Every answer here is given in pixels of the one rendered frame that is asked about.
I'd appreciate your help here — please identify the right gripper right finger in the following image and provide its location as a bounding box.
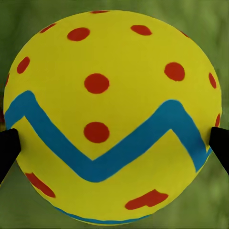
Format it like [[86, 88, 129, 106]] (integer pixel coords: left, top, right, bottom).
[[209, 127, 229, 174]]

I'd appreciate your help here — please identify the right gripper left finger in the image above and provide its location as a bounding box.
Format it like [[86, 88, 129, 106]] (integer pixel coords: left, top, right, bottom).
[[0, 128, 21, 185]]

